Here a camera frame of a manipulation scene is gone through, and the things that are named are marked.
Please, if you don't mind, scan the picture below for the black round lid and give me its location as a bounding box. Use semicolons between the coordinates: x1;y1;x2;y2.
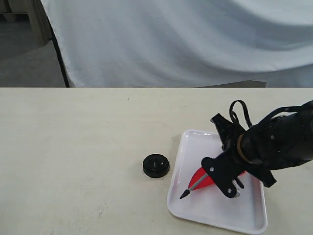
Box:
142;154;170;178

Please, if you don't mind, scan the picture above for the black cable loop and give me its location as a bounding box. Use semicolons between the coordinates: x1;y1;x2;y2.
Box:
228;99;254;129

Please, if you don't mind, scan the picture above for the wooden cabinet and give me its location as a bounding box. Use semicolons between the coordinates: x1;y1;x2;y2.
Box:
0;0;52;47

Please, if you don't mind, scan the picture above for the white plastic tray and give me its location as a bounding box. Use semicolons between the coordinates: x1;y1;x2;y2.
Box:
167;130;268;235

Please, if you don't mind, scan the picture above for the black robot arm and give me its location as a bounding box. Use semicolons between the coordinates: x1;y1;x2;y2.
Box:
201;100;313;198

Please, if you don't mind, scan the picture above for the black backdrop stand pole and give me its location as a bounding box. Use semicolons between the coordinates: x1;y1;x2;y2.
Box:
50;31;71;88

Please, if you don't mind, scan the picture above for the white backdrop cloth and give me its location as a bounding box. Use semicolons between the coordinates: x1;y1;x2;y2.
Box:
42;0;313;87

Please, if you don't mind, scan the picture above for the red object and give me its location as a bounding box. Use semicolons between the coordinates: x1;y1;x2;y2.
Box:
180;167;246;199

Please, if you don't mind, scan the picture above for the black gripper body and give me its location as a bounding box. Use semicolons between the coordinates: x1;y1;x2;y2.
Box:
201;114;276;198

